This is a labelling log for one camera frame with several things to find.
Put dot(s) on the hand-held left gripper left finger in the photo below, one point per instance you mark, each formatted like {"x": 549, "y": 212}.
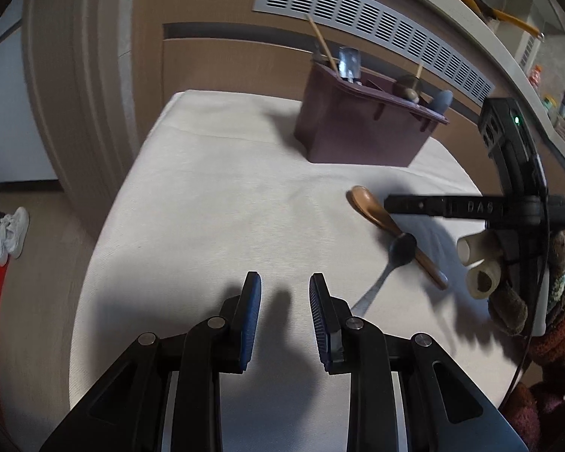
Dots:
{"x": 252, "y": 320}

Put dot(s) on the purple plastic utensil holder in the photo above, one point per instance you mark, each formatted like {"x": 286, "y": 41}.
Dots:
{"x": 358, "y": 122}

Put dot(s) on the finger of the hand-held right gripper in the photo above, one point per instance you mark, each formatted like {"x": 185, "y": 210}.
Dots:
{"x": 433, "y": 207}

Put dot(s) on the wooden chopstick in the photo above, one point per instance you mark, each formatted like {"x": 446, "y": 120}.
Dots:
{"x": 321, "y": 41}
{"x": 419, "y": 70}

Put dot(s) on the transparent grey plastic spoon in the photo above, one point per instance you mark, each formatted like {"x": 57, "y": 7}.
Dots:
{"x": 406, "y": 88}

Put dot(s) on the small dark transparent spoon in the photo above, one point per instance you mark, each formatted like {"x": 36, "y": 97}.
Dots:
{"x": 349, "y": 63}

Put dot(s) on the shovel-shaped metal spoon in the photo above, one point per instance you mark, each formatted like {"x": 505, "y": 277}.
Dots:
{"x": 318, "y": 52}

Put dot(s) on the orange bottle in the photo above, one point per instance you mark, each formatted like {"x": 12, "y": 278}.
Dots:
{"x": 536, "y": 75}

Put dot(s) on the wooden spoon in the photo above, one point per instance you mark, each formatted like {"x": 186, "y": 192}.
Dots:
{"x": 372, "y": 207}

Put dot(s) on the person's right forearm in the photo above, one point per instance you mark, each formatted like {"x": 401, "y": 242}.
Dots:
{"x": 560, "y": 339}

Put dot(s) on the grey vent grille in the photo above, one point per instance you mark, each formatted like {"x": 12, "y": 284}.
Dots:
{"x": 358, "y": 16}

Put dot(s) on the blue spoon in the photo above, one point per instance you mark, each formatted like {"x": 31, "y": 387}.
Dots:
{"x": 441, "y": 101}

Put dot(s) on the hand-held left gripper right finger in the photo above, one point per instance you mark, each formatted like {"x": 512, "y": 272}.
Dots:
{"x": 320, "y": 329}

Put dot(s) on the person's right hand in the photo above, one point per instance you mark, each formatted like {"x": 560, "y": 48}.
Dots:
{"x": 508, "y": 313}

